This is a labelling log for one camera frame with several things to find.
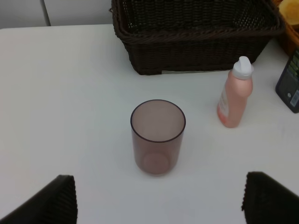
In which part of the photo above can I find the translucent pink plastic cup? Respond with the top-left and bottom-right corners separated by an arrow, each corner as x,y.
130,99 -> 186,175

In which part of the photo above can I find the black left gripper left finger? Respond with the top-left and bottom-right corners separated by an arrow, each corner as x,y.
0,175 -> 78,224

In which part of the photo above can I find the orange wicker basket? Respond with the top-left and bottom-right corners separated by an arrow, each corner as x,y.
272,0 -> 299,56

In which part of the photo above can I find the dark brown wicker basket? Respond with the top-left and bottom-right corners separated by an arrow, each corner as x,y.
111,0 -> 285,75

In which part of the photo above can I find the round bread bun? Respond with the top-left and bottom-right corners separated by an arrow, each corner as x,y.
279,0 -> 299,26

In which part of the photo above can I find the pink bottle white cap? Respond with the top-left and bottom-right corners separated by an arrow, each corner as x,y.
217,56 -> 254,128

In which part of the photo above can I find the dark grey rectangular bottle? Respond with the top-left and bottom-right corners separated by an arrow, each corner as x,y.
275,48 -> 299,113

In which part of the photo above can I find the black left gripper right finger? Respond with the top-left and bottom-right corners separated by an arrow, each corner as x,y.
242,172 -> 299,224

